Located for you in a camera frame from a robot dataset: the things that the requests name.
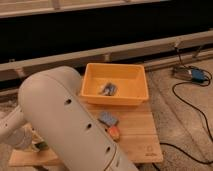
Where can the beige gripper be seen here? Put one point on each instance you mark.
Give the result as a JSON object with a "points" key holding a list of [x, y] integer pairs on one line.
{"points": [[20, 139]]}

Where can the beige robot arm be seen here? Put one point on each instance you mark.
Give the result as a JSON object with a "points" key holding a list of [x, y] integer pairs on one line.
{"points": [[48, 100]]}

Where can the blue sponge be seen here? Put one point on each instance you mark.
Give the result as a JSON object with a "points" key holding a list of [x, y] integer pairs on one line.
{"points": [[108, 119]]}

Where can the orange block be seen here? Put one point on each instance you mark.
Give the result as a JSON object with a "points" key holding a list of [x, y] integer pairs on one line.
{"points": [[113, 131]]}

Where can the blue grey object in bin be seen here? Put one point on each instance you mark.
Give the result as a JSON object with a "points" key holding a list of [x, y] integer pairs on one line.
{"points": [[109, 90]]}

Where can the wooden table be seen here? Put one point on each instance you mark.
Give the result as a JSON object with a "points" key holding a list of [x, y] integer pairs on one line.
{"points": [[138, 137]]}

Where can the orange plastic bin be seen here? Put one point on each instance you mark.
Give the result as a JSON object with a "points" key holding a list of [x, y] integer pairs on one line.
{"points": [[129, 80]]}

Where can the blue power box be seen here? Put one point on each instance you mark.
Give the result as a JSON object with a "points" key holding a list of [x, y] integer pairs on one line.
{"points": [[188, 74]]}

